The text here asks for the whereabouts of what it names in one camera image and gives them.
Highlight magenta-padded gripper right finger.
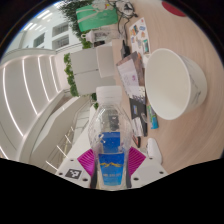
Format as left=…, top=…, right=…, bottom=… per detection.
left=125, top=145, right=169, bottom=190

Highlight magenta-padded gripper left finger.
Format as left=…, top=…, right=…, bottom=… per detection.
left=54, top=148, right=99, bottom=189

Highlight clear water bottle blue label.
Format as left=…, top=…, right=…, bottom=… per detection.
left=87, top=85, right=133, bottom=191

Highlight white computer mouse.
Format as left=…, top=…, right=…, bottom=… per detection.
left=146, top=137, right=164, bottom=164

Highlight small red and black box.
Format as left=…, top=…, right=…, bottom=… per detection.
left=133, top=134, right=142, bottom=149

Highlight small teal packet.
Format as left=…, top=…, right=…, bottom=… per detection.
left=146, top=104, right=160, bottom=130

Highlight black notebook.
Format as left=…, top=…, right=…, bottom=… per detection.
left=129, top=96, right=149, bottom=138

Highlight white mug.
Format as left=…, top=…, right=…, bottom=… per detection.
left=144, top=48, right=208, bottom=121

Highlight open printed booklet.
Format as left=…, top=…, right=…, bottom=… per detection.
left=115, top=50, right=148, bottom=101

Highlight ceiling light strips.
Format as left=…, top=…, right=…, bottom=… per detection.
left=0, top=53, right=63, bottom=161

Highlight green plant row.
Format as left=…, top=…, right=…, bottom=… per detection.
left=63, top=52, right=79, bottom=98

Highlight white chair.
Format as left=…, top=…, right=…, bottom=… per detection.
left=95, top=44, right=116, bottom=79

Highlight black power adapter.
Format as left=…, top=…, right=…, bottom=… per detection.
left=120, top=39, right=132, bottom=59

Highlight colourful sticker sheet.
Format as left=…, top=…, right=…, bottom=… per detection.
left=128, top=16, right=152, bottom=56

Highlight green tote bag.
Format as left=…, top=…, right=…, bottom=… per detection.
left=75, top=3, right=119, bottom=33

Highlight green plant hedge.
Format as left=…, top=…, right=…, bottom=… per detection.
left=56, top=0, right=96, bottom=49

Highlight flat round red coaster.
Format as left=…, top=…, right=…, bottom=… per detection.
left=161, top=0, right=188, bottom=18

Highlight black cable bundle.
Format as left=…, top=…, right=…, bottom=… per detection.
left=113, top=0, right=139, bottom=41

